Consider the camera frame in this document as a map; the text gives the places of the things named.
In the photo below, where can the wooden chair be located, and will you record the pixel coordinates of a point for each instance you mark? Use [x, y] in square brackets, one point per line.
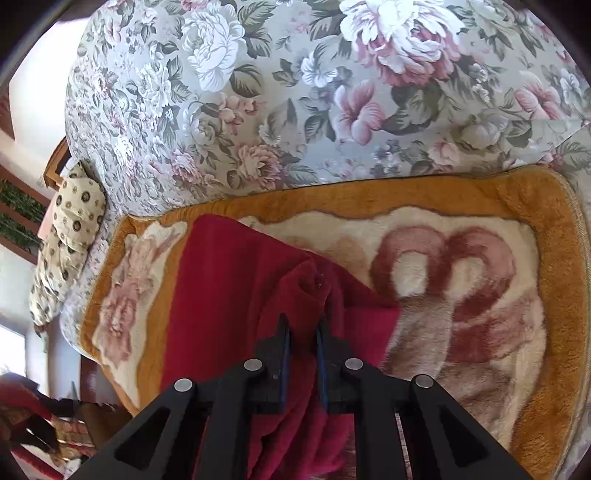
[55, 161]

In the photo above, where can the dark red long-sleeved sweater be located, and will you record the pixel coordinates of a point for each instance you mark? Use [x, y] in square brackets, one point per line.
[221, 286]

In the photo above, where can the plush orange-bordered floral blanket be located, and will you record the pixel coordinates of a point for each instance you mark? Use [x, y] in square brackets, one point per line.
[461, 369]

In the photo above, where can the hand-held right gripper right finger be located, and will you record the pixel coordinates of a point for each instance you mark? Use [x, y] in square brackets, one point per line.
[334, 369]

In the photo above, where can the floral fabric sofa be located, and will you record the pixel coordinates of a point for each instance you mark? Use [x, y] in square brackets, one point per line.
[277, 92]

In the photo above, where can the wooden shelf with green plants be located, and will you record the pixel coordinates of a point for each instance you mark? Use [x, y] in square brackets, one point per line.
[21, 217]

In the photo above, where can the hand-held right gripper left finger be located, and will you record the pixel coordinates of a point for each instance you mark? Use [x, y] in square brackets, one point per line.
[272, 364]

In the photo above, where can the red patterned cloth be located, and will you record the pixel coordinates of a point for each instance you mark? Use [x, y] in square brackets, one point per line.
[27, 410]

